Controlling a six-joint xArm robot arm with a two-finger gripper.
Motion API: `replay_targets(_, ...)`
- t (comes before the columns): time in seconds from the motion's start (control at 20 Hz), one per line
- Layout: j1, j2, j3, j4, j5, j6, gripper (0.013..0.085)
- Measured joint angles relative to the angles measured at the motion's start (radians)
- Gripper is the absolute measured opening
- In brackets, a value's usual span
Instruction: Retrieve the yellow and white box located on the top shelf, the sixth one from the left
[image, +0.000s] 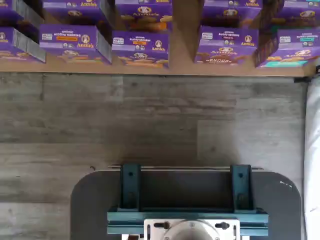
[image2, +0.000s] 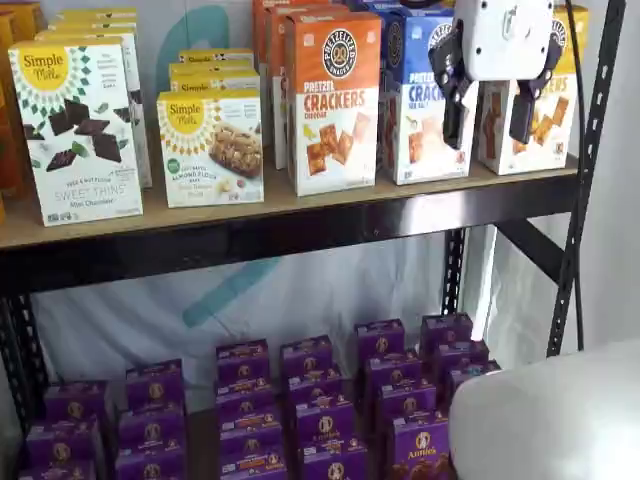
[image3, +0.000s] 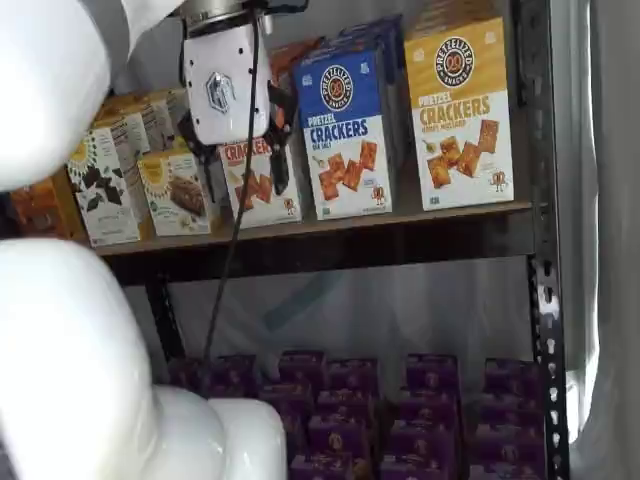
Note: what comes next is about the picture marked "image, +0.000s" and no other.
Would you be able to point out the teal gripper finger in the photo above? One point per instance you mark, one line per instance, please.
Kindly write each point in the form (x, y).
(130, 187)
(241, 187)

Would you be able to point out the purple Annie's box orange label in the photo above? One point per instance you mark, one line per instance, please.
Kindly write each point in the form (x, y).
(145, 16)
(140, 48)

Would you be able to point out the purple Annie's box teal label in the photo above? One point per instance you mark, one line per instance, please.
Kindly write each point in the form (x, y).
(300, 17)
(292, 48)

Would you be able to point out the purple Annie's hidden veggies box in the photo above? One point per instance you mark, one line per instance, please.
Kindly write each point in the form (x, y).
(75, 10)
(72, 41)

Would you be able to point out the white plastic curtain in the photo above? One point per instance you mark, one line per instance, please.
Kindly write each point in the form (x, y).
(313, 150)

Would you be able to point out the dark grey rounded base plate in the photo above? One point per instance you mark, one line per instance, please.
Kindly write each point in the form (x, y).
(92, 200)

